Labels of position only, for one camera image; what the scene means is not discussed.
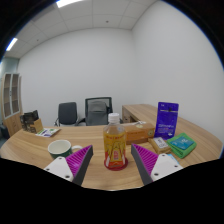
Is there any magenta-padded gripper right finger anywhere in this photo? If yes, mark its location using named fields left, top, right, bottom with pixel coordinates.
left=130, top=143, right=184, bottom=186

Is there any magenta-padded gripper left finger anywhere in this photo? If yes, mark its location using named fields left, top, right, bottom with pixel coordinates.
left=43, top=144, right=95, bottom=187

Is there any orange-labelled drink bottle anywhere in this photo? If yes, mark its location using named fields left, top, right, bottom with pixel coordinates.
left=102, top=112, right=127, bottom=169

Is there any green and white mug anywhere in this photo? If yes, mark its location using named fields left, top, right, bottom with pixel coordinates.
left=47, top=139, right=83, bottom=160

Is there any small tan box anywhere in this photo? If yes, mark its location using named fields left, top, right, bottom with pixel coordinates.
left=148, top=136, right=172, bottom=155

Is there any green flat packet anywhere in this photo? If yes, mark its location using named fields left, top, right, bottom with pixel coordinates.
left=166, top=132, right=198, bottom=159

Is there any white and green leaflet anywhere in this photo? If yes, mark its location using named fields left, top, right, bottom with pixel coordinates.
left=35, top=127, right=62, bottom=138

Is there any orange-brown cardboard box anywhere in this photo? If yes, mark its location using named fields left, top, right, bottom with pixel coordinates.
left=122, top=123, right=156, bottom=145

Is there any purple standing pouch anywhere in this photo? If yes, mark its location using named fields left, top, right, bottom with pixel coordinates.
left=154, top=101, right=180, bottom=140

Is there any dark grey office chair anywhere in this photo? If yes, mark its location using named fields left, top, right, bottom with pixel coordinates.
left=54, top=101, right=79, bottom=127

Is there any black mesh office chair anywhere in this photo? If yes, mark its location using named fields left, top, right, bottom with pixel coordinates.
left=75, top=96, right=114, bottom=127

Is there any wooden glass-door shelf cabinet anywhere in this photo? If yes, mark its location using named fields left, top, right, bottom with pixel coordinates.
left=0, top=73, right=23, bottom=137

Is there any square ceiling light panel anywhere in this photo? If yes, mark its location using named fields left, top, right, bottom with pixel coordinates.
left=55, top=0, right=84, bottom=9
left=5, top=37, right=19, bottom=52

